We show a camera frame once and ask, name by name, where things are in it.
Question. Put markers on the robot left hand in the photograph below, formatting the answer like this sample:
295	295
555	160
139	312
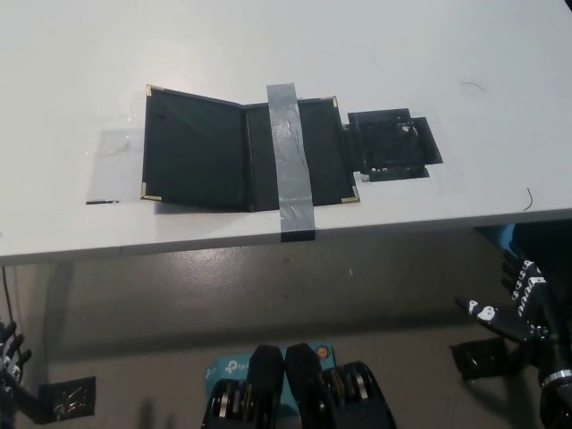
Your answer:
11	353

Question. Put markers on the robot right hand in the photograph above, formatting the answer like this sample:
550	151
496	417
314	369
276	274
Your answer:
534	308

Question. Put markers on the black diary with gold corners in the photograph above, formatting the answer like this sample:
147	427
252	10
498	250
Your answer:
196	152

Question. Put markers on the black tape patch on desk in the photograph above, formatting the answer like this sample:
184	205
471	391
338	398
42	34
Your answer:
389	147

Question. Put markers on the grey table leg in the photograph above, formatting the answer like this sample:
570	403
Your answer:
60	313

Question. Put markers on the blue plastic object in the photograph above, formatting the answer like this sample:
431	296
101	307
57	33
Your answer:
505	239

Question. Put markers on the clear plastic film sheet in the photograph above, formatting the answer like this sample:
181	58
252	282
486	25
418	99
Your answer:
114	165

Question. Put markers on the teal tp-link box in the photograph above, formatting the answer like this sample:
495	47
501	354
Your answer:
228	368

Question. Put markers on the thin black hair strand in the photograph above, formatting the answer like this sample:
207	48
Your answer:
473	84

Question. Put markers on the grey duct tape strip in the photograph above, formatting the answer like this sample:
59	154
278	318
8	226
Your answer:
290	156

